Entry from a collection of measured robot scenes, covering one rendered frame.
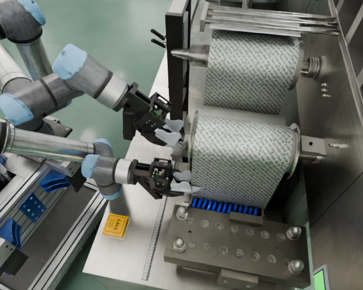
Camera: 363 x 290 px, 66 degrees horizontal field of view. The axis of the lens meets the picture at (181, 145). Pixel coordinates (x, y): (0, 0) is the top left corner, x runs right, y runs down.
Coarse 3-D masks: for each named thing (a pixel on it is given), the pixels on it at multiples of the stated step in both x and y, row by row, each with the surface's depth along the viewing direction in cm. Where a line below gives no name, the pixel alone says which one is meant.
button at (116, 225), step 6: (108, 216) 97; (114, 216) 97; (120, 216) 97; (126, 216) 97; (108, 222) 95; (114, 222) 95; (120, 222) 95; (126, 222) 96; (108, 228) 94; (114, 228) 94; (120, 228) 94; (108, 234) 94; (114, 234) 93; (120, 234) 93
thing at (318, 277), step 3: (318, 273) 61; (321, 273) 60; (315, 276) 62; (318, 276) 61; (321, 276) 59; (315, 279) 62; (318, 279) 61; (321, 279) 59; (315, 282) 62; (318, 282) 60; (321, 282) 59; (315, 285) 62; (318, 285) 60; (321, 285) 59; (315, 288) 61; (318, 288) 60; (321, 288) 59
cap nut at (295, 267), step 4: (296, 260) 74; (300, 260) 74; (288, 264) 77; (292, 264) 75; (296, 264) 73; (300, 264) 73; (288, 268) 76; (292, 268) 75; (296, 268) 73; (300, 268) 73; (292, 272) 76; (296, 272) 75; (300, 272) 74
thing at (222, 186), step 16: (192, 176) 80; (208, 176) 79; (224, 176) 77; (240, 176) 76; (256, 176) 74; (208, 192) 86; (224, 192) 84; (240, 192) 82; (256, 192) 81; (272, 192) 79
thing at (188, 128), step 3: (189, 123) 75; (186, 126) 74; (189, 126) 74; (186, 129) 73; (189, 129) 73; (186, 132) 73; (189, 132) 73; (186, 135) 73; (189, 135) 73; (186, 138) 73; (183, 141) 73; (186, 141) 73; (183, 144) 74; (186, 144) 74; (183, 147) 75; (186, 147) 74
